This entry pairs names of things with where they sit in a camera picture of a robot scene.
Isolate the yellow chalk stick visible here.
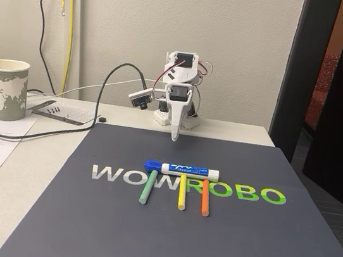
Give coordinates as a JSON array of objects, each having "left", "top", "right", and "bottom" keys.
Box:
[{"left": 175, "top": 173, "right": 191, "bottom": 211}]

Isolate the black camera cable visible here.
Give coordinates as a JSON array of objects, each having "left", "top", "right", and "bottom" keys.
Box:
[{"left": 0, "top": 44, "right": 151, "bottom": 158}]

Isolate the green world map paper cup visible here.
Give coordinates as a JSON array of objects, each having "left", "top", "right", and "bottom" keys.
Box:
[{"left": 0, "top": 58, "right": 34, "bottom": 125}]

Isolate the dark door frame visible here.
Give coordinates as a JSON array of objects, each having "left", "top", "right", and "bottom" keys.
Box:
[{"left": 264, "top": 0, "right": 342, "bottom": 166}]

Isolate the lined paper sheet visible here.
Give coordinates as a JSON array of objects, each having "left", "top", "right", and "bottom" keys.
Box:
[{"left": 23, "top": 96, "right": 99, "bottom": 133}]

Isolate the white cable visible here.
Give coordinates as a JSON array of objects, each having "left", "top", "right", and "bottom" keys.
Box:
[{"left": 54, "top": 66, "right": 166, "bottom": 111}]

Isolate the dark grey printed mat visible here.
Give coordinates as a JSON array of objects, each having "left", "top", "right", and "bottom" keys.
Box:
[{"left": 0, "top": 110, "right": 343, "bottom": 257}]

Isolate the blue capped whiteboard marker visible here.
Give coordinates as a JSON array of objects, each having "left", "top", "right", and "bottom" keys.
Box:
[{"left": 142, "top": 158, "right": 221, "bottom": 182}]

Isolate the long yellow wire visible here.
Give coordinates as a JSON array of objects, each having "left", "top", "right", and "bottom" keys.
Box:
[{"left": 54, "top": 0, "right": 80, "bottom": 97}]

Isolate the orange chalk stick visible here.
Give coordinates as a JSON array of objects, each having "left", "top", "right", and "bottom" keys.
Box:
[{"left": 197, "top": 179, "right": 215, "bottom": 218}]

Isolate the green chalk stick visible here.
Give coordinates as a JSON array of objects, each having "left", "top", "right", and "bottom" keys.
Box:
[{"left": 137, "top": 168, "right": 160, "bottom": 207}]

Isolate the white camera module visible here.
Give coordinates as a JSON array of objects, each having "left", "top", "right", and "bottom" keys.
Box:
[{"left": 126, "top": 84, "right": 156, "bottom": 112}]

